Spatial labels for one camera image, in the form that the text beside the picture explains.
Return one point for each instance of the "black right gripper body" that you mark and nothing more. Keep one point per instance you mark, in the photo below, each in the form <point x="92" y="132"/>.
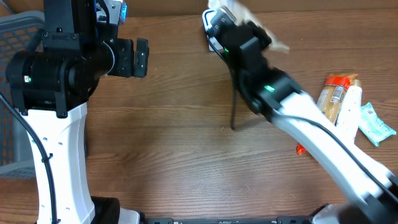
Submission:
<point x="259" y="34"/>

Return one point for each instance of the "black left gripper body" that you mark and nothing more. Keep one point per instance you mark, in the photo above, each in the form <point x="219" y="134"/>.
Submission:
<point x="140" y="57"/>

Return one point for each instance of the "beige clear pouch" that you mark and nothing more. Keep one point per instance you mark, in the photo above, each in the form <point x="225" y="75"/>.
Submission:
<point x="244" y="15"/>

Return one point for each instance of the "orange noodle packet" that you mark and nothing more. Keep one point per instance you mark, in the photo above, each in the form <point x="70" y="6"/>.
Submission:
<point x="331" y="97"/>

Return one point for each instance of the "white cream tube gold cap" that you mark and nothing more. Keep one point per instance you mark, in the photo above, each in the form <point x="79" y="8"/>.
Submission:
<point x="348" y="119"/>

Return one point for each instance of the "teal tissue packet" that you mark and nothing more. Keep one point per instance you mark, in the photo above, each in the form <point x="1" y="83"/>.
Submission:
<point x="375" y="129"/>

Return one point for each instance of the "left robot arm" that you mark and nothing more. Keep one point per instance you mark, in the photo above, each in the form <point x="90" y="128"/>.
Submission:
<point x="50" y="90"/>

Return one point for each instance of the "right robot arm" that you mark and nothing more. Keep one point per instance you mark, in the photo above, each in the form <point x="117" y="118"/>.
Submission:
<point x="369" y="187"/>

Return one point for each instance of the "white barcode scanner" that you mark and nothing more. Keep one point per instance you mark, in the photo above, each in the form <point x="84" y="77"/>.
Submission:
<point x="207" y="15"/>

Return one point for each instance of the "grey plastic shopping basket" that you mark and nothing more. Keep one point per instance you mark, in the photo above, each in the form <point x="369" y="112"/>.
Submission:
<point x="23" y="32"/>

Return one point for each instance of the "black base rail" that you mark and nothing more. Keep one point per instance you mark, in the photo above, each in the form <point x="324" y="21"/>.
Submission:
<point x="278" y="220"/>

